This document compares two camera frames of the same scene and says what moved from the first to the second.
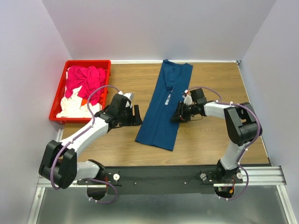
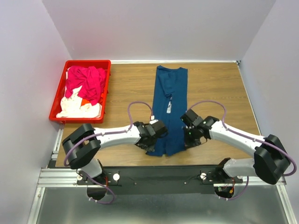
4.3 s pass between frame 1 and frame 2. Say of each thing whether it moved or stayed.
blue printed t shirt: moved
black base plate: stayed
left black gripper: moved
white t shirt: stayed
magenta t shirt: stayed
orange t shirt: stayed
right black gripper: moved
